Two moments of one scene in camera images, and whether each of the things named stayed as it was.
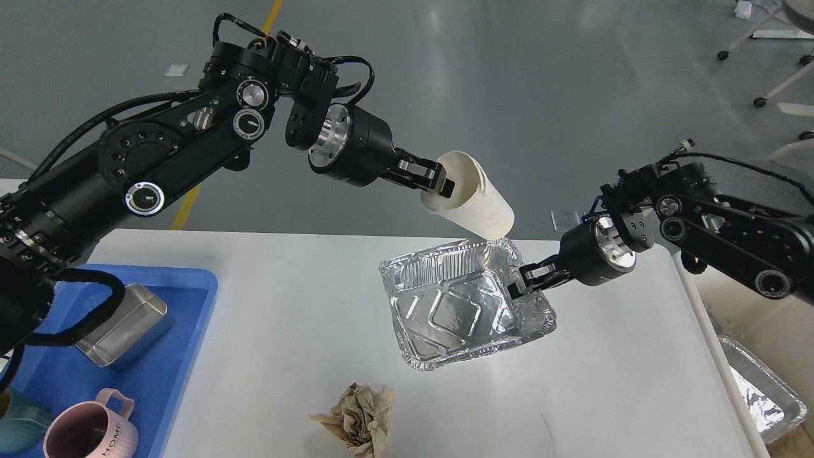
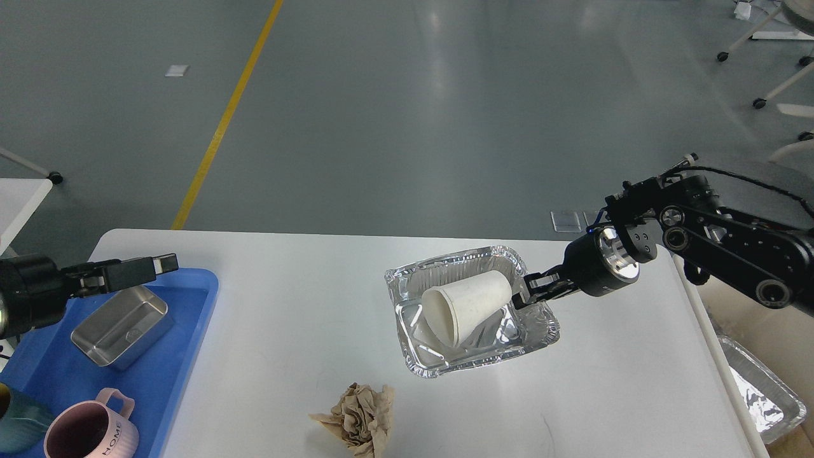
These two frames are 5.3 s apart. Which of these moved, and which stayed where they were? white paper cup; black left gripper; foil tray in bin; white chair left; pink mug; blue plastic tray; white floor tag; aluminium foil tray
Moved: white paper cup; black left gripper; aluminium foil tray
Stayed: blue plastic tray; pink mug; white chair left; white floor tag; foil tray in bin
